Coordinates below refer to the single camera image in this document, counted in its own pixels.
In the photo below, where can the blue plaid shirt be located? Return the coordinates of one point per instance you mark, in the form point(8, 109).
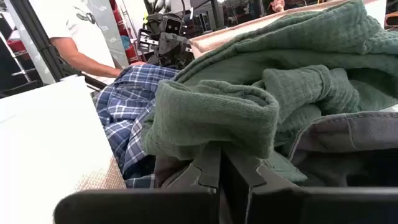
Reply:
point(124, 105)

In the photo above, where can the dark grey garment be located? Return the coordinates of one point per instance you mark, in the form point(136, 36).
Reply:
point(342, 137)

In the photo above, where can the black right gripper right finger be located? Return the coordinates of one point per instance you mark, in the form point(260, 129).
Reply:
point(239, 174)

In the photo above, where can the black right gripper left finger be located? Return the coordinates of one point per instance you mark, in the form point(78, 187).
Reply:
point(205, 171)

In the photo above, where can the leaf-patterned partition panel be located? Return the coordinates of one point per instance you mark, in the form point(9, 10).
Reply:
point(105, 28)

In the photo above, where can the person's forearm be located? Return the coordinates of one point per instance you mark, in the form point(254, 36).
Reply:
point(84, 60)

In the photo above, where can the green waffle-knit garment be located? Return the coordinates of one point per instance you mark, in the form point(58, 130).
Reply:
point(217, 118)

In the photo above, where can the black metal table frame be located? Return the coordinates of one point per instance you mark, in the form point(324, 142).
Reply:
point(34, 34)

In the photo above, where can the person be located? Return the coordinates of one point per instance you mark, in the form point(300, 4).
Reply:
point(62, 18)
point(276, 4)

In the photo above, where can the red object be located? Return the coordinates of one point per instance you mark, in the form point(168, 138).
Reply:
point(119, 21)

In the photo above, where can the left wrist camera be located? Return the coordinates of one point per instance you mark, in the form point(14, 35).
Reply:
point(172, 25)

